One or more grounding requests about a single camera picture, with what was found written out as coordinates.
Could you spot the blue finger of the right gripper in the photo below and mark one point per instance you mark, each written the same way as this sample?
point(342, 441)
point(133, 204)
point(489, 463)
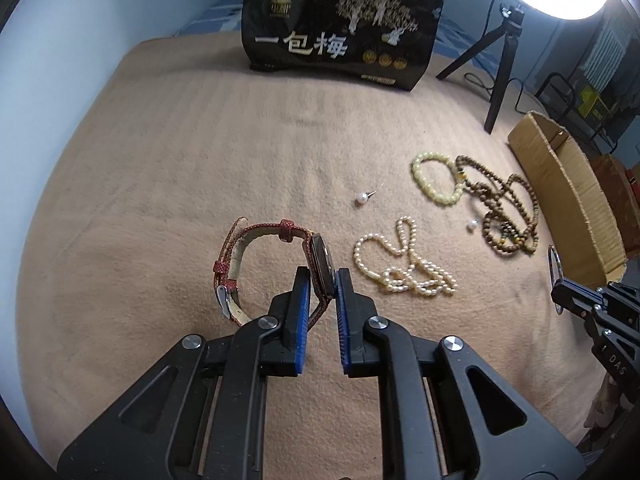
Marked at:
point(575, 298)

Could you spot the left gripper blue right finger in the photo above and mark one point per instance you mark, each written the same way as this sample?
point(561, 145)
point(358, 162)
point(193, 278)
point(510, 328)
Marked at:
point(360, 356)

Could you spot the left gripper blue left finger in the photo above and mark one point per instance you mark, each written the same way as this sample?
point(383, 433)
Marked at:
point(284, 347)

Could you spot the red strap wristwatch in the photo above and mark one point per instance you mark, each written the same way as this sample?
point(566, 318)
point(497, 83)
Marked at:
point(267, 250)

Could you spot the right gloved hand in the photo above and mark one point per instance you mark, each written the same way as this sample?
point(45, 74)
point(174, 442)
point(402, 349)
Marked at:
point(605, 405)

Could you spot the dark blue bangle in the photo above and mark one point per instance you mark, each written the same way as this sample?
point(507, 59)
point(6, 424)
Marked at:
point(556, 273)

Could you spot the open cardboard box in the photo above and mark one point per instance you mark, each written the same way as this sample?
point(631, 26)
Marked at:
point(580, 219)

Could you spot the pearl stud earring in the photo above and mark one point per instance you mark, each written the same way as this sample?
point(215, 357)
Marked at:
point(363, 197)
point(472, 225)

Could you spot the orange cloth covered furniture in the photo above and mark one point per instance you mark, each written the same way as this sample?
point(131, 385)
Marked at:
point(622, 194)

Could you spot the yellow box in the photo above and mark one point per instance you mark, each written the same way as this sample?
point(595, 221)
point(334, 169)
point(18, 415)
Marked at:
point(591, 105)

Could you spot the black clothes rack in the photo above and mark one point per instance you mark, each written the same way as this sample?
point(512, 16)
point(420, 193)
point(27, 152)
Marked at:
point(560, 97)

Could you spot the striped hanging towel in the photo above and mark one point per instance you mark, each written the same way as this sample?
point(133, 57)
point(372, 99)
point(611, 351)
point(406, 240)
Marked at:
point(605, 54)

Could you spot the black snack bag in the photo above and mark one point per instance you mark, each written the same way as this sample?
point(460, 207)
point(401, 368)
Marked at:
point(389, 42)

